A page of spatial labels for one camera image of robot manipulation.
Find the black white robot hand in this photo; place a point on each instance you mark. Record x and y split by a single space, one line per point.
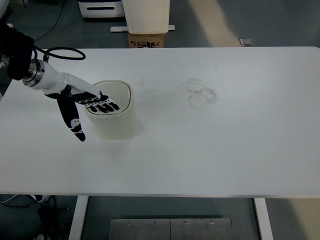
68 90

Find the cream push-lid trash can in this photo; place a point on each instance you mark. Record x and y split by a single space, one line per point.
119 124

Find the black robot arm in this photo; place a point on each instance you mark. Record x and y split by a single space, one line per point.
18 47

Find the white appliance with dark slot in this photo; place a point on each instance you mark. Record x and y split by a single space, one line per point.
101 8

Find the white table foot bar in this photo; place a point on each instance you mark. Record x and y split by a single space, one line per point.
119 29

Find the brown cardboard box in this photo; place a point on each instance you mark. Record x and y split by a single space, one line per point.
146 40

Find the white plastic bin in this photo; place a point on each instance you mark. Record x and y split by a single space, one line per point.
147 16

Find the left white table leg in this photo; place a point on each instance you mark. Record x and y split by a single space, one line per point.
78 217

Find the white table leg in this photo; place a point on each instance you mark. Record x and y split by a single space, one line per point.
264 225
78 217

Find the grey floor socket plate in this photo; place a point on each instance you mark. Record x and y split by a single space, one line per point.
246 42

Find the metal floor plate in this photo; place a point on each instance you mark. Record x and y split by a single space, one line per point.
172 229

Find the right white table leg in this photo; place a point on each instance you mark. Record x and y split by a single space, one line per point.
264 225

